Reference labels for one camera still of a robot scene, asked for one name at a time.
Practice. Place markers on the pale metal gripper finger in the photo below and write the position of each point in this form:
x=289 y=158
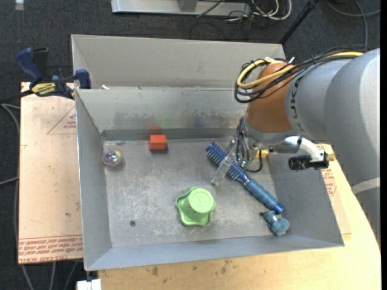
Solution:
x=222 y=170

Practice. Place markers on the blue hairbrush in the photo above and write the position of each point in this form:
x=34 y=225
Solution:
x=258 y=190

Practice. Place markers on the green plastic cup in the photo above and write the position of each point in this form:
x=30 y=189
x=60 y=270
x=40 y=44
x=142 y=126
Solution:
x=197 y=205

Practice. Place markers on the orange-red small block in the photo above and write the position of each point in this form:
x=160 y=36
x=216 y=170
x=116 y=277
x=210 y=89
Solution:
x=157 y=142

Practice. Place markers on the grey metal bin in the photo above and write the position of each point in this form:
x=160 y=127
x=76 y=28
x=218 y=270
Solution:
x=151 y=192

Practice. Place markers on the blue toy animal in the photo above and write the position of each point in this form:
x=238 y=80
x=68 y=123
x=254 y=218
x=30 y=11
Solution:
x=278 y=223

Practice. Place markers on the clear multicoloured ball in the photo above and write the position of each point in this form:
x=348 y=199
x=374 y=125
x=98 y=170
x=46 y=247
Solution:
x=112 y=157

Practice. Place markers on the brown cardboard board, red print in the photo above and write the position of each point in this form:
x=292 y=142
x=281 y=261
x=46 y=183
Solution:
x=48 y=177

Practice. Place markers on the black cylinder on white bracket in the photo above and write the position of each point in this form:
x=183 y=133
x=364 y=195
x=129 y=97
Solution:
x=306 y=162

